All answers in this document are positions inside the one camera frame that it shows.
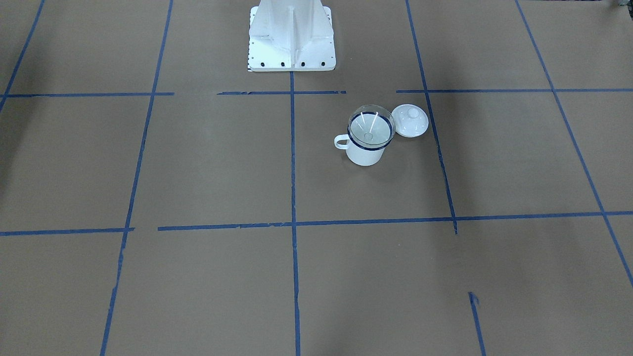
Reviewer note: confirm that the clear plastic funnel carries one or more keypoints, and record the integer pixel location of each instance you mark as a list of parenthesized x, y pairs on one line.
[(371, 127)]

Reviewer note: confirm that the white round cup lid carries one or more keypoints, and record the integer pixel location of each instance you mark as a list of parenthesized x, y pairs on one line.
[(410, 120)]

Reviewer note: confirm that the white enamel mug blue rim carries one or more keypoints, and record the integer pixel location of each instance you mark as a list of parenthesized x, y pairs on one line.
[(357, 155)]

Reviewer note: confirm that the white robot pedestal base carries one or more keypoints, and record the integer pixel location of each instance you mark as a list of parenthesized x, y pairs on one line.
[(291, 35)]

